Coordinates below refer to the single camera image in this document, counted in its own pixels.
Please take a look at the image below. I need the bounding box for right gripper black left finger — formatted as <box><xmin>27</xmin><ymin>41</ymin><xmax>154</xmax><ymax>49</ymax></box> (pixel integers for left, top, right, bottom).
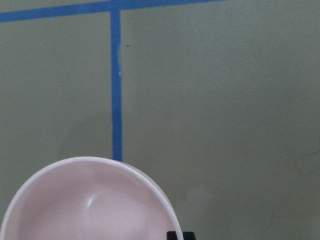
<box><xmin>166</xmin><ymin>231</ymin><xmax>177</xmax><ymax>240</ymax></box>

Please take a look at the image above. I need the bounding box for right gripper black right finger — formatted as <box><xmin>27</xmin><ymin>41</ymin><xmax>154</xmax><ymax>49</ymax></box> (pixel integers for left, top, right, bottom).
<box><xmin>183</xmin><ymin>231</ymin><xmax>196</xmax><ymax>240</ymax></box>

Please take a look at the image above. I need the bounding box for pink bowl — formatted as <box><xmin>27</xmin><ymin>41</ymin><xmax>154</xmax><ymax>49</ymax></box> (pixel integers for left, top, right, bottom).
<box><xmin>0</xmin><ymin>156</ymin><xmax>183</xmax><ymax>240</ymax></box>

